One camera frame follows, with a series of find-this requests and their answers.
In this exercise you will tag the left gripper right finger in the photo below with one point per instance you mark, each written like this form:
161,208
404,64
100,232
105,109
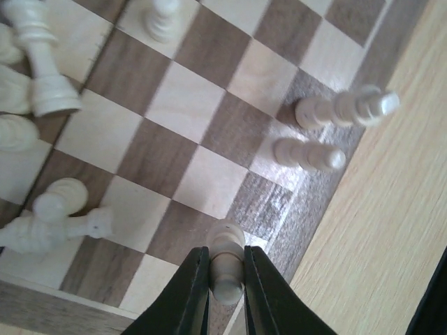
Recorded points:
271,306

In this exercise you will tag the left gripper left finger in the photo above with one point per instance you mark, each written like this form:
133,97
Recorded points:
183,305

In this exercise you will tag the white chess piece three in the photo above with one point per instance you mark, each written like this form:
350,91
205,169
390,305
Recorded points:
226,242

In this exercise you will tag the white chess piece two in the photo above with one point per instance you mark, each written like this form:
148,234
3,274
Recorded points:
309,155

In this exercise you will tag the white chess piece one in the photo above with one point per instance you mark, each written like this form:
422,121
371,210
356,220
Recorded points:
366,106

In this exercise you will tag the right white pieces pile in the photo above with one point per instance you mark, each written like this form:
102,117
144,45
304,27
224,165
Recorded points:
52,222

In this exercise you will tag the white pieces pile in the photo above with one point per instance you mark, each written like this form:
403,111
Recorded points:
52,222
30,79

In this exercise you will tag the wooden chess board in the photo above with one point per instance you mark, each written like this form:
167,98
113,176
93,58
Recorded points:
175,136

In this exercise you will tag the left white pieces pile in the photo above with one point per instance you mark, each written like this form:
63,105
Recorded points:
30,79

